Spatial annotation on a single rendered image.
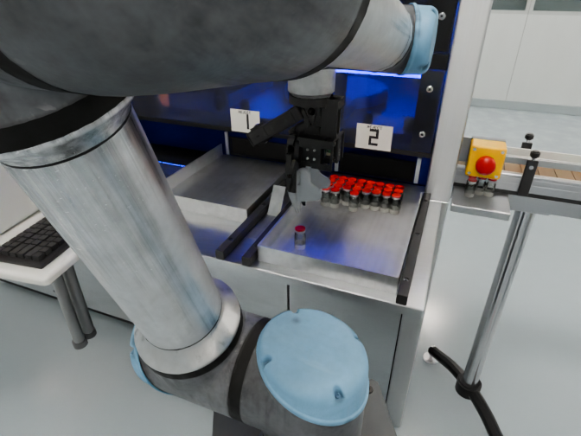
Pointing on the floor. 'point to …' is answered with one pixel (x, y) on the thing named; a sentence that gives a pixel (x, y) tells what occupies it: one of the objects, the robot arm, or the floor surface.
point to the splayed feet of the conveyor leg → (465, 388)
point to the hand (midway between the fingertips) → (297, 201)
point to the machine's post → (443, 169)
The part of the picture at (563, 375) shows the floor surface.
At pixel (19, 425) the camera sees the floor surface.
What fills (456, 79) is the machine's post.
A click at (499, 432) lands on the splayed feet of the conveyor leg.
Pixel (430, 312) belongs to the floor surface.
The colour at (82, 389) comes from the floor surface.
